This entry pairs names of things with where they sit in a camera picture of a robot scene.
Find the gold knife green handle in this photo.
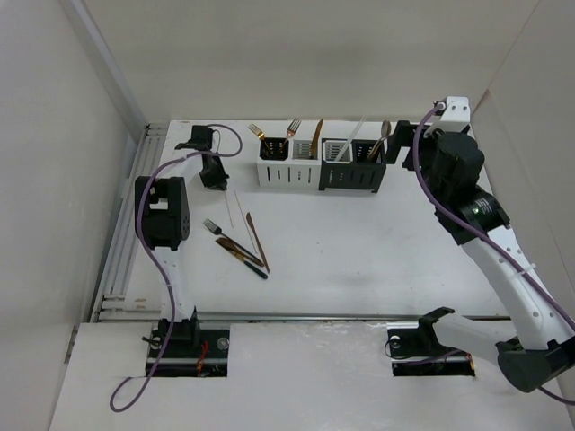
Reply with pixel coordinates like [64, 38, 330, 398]
[309, 119, 324, 160]

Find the white chopstick long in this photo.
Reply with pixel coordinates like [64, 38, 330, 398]
[333, 122, 362, 163]

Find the aluminium rail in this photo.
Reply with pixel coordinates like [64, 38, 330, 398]
[88, 123, 169, 323]
[198, 312, 419, 323]

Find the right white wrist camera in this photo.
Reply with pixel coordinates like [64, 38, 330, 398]
[430, 96, 472, 132]

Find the rose gold fork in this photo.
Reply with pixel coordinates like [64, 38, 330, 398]
[280, 118, 302, 149]

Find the aluminium rail front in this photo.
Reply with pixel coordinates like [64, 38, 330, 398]
[198, 312, 419, 323]

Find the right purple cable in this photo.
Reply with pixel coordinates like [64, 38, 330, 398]
[412, 103, 575, 404]

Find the purple cable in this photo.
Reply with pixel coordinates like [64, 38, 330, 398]
[412, 103, 575, 404]
[110, 124, 243, 413]

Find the white utensil container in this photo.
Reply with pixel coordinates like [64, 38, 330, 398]
[256, 137, 322, 190]

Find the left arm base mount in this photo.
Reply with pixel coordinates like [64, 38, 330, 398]
[153, 329, 230, 378]

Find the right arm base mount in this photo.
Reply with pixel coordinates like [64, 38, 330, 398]
[384, 324, 475, 377]

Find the aluminium rail left side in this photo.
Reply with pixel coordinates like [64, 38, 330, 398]
[88, 123, 169, 323]

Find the thin white chopstick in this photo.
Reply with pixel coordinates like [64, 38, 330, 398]
[224, 190, 234, 229]

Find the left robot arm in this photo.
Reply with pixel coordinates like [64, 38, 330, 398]
[135, 123, 239, 356]

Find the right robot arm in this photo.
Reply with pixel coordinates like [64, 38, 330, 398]
[386, 121, 574, 392]

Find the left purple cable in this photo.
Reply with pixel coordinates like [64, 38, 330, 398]
[110, 124, 243, 413]

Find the silver spoon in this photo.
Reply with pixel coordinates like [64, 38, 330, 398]
[367, 119, 392, 162]

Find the bronze knife green handle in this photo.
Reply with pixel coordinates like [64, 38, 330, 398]
[216, 238, 268, 280]

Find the black utensil container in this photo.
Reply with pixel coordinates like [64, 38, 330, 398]
[319, 138, 386, 194]

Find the copper knife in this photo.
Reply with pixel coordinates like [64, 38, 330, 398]
[245, 212, 270, 273]

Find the gold fork green handle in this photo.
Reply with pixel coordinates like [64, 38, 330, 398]
[248, 123, 265, 141]

